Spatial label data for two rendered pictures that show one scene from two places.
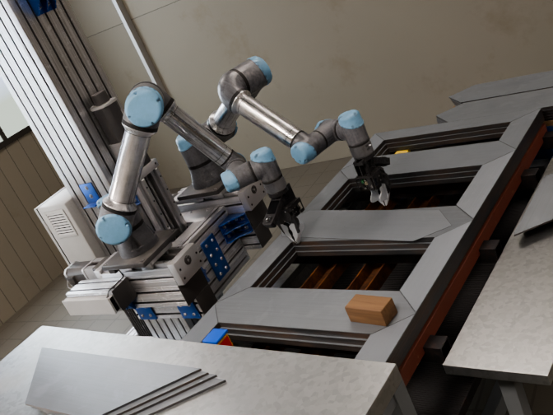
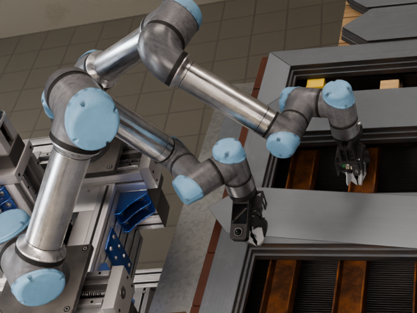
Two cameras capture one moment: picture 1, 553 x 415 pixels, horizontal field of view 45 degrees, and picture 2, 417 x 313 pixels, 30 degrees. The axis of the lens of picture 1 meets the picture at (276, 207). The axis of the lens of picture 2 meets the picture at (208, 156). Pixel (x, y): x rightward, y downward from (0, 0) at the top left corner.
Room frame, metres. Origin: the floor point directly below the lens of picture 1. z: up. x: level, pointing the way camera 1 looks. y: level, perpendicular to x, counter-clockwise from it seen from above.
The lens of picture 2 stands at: (0.77, 0.45, 2.46)
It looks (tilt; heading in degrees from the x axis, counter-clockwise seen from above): 41 degrees down; 343
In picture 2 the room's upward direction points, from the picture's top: 21 degrees counter-clockwise
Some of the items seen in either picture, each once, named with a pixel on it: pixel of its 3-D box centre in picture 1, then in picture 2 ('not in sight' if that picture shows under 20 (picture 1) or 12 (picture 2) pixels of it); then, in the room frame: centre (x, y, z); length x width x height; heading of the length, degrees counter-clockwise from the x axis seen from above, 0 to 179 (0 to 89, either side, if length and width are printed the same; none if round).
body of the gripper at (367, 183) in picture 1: (368, 170); (349, 150); (2.10, -0.34, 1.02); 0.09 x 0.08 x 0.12; 135
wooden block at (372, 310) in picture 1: (370, 310); not in sight; (1.51, -0.12, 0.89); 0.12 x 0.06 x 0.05; 40
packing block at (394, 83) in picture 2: not in sight; (390, 89); (2.43, -0.73, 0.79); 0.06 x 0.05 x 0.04; 45
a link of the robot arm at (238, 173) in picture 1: (239, 175); (194, 179); (2.16, 0.07, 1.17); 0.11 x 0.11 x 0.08; 88
